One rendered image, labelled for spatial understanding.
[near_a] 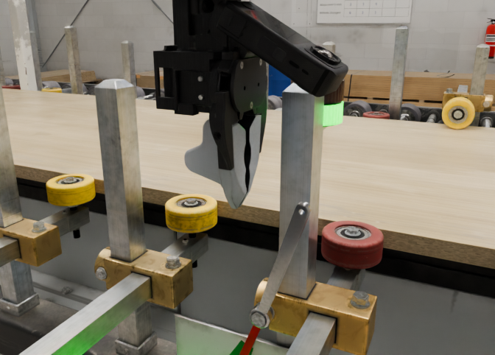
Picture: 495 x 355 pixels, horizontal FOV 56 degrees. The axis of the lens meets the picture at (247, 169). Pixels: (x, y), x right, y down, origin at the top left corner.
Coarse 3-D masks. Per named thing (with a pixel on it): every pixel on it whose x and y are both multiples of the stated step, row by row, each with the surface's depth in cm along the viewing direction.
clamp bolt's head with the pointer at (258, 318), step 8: (256, 304) 55; (256, 312) 53; (272, 312) 54; (256, 320) 53; (264, 320) 53; (256, 328) 55; (248, 336) 56; (256, 336) 56; (248, 344) 56; (240, 352) 57; (248, 352) 57
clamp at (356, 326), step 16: (320, 288) 55; (336, 288) 55; (272, 304) 54; (288, 304) 53; (304, 304) 52; (320, 304) 52; (336, 304) 52; (272, 320) 55; (288, 320) 54; (304, 320) 53; (336, 320) 51; (352, 320) 50; (368, 320) 49; (336, 336) 51; (352, 336) 50; (368, 336) 50; (352, 352) 51
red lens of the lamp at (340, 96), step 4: (344, 80) 51; (340, 84) 50; (344, 84) 51; (340, 88) 50; (344, 88) 51; (332, 92) 49; (336, 92) 50; (340, 92) 50; (324, 96) 49; (328, 96) 49; (332, 96) 50; (336, 96) 50; (340, 96) 50; (324, 100) 49; (328, 100) 50; (332, 100) 50; (336, 100) 50; (340, 100) 51
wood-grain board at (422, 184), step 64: (64, 128) 125; (192, 128) 125; (384, 128) 125; (448, 128) 125; (192, 192) 77; (256, 192) 77; (320, 192) 77; (384, 192) 77; (448, 192) 77; (448, 256) 61
